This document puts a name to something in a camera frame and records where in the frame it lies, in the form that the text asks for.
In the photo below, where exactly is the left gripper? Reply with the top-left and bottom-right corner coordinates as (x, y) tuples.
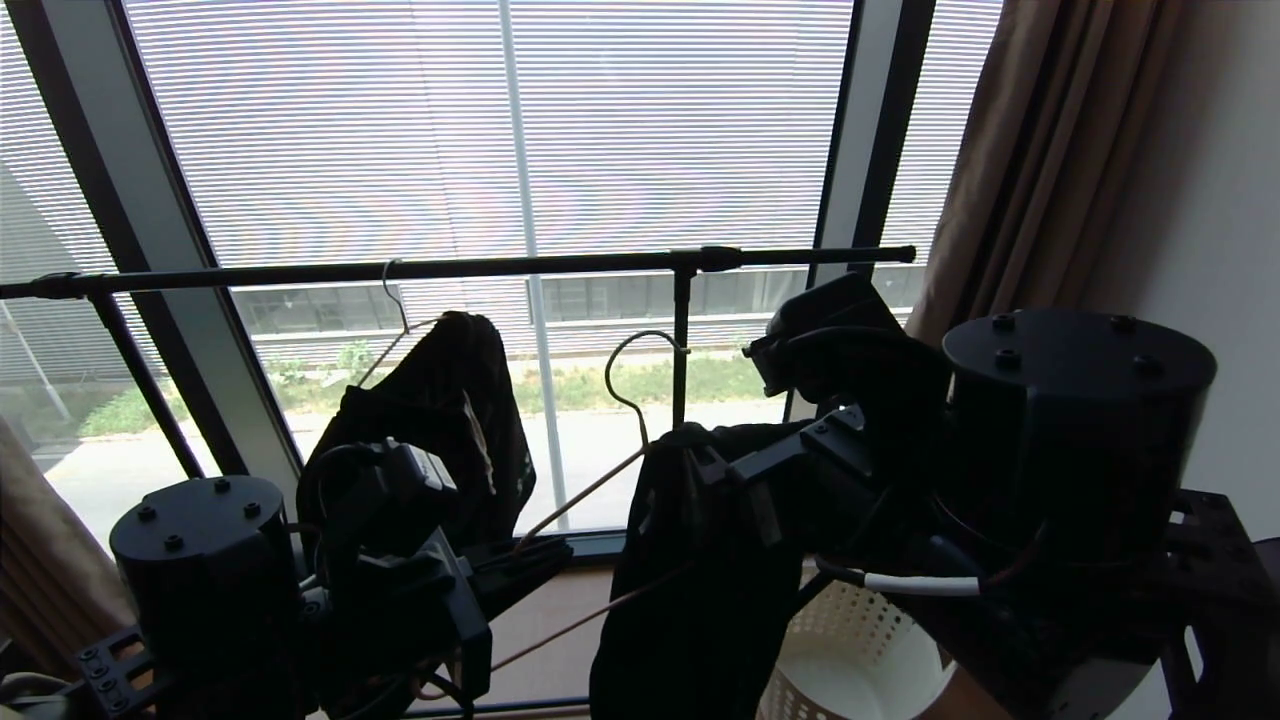
(320, 535), (491, 701)

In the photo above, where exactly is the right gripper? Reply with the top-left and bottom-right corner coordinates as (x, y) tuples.
(728, 405), (883, 546)

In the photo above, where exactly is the black garment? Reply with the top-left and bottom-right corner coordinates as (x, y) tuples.
(297, 312), (536, 561)
(590, 422), (811, 720)

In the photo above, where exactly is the pink clothes hanger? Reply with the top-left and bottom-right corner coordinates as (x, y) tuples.
(355, 260), (441, 386)
(415, 330), (693, 701)

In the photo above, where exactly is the white laundry basket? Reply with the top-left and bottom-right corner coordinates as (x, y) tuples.
(757, 580), (956, 720)

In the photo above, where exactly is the black clothes rack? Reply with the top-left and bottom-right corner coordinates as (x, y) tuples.
(0, 245), (916, 720)

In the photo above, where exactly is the brown curtain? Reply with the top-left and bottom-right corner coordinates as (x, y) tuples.
(905, 0), (1186, 346)
(0, 415), (136, 681)

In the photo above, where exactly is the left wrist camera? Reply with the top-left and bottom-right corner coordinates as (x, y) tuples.
(318, 440), (461, 561)

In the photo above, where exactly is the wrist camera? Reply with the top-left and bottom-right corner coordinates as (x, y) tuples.
(745, 272), (906, 399)
(318, 440), (461, 561)

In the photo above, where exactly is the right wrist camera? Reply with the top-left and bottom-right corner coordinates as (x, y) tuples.
(745, 272), (906, 399)

